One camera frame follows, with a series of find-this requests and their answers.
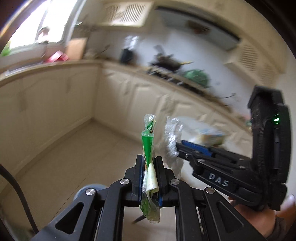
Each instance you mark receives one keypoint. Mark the silver foil wrapper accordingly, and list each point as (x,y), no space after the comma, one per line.
(168,132)

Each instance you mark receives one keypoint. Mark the cream upper left cabinet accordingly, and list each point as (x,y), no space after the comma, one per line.
(126,14)

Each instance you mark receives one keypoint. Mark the cream cabinet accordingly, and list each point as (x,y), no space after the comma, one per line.
(126,14)
(251,65)

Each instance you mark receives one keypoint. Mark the black gas stove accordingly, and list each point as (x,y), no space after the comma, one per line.
(177,79)

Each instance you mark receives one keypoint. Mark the black kettle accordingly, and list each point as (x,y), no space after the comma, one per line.
(126,56)

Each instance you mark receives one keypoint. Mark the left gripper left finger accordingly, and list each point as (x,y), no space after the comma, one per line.
(98,216)

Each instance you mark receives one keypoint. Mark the green electric cooker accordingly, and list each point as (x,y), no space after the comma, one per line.
(197,76)

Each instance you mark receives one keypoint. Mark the green white plastic wrapper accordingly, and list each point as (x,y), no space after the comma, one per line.
(149,206)

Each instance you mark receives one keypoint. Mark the right hand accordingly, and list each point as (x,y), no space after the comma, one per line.
(273,225)

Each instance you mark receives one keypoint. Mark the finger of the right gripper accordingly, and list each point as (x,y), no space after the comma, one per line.
(190,155)
(203,150)

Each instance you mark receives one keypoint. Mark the cream lower kitchen cabinets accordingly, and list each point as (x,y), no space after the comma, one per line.
(42,104)

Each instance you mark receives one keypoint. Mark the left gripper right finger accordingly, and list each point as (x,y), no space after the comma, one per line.
(201,215)

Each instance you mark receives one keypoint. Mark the wooden cutting board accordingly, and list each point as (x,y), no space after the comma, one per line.
(75,48)

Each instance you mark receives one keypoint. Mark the red basin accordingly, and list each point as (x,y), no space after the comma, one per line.
(58,56)

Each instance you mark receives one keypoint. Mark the black wok with lid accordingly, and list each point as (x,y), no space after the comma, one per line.
(161,60)

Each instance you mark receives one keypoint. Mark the milk carton box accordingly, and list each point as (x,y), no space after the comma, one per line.
(208,137)

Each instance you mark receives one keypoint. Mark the cream upper right cabinet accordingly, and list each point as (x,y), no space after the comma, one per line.
(251,65)

